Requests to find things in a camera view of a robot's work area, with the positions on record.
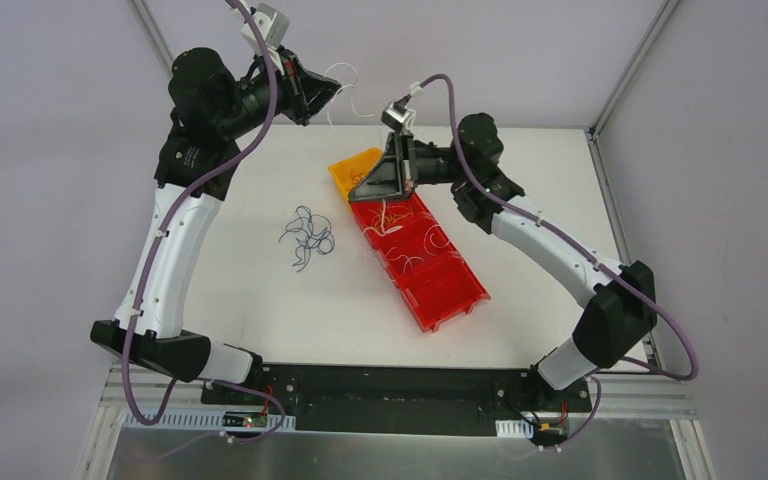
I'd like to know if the yellow wire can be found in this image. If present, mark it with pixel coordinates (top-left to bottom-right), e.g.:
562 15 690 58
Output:
367 201 418 233

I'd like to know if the white wire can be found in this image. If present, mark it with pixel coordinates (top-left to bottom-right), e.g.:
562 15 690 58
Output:
324 62 376 127

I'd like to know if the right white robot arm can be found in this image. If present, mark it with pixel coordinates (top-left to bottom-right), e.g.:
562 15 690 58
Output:
348 113 656 410

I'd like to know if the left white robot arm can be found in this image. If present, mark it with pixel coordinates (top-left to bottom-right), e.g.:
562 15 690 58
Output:
90 47 271 405

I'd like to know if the red bin near yellow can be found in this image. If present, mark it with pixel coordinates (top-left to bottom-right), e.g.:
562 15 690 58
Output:
349 199 433 249

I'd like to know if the yellow plastic bin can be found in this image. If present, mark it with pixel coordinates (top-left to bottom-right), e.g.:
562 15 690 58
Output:
328 147 383 203

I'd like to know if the red middle bin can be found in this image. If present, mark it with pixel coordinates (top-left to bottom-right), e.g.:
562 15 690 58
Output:
366 221 462 283

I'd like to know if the red front bin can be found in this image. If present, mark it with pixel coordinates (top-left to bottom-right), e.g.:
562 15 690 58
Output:
396 256 491 333

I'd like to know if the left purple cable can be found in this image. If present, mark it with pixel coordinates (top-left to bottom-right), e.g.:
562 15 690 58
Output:
118 0 289 446

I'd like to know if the purple cable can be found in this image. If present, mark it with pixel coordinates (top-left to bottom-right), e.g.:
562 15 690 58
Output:
407 72 701 453
118 0 289 446

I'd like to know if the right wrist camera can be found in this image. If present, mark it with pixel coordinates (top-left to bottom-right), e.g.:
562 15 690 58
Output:
381 99 416 133

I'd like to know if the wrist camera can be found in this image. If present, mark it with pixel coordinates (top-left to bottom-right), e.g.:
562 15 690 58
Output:
381 99 416 133
240 1 290 49

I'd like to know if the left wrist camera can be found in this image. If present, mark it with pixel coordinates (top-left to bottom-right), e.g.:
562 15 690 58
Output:
240 1 290 49

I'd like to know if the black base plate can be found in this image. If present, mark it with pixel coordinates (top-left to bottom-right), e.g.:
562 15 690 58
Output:
200 363 592 437

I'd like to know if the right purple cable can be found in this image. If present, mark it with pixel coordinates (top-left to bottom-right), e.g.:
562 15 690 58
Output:
407 72 701 453

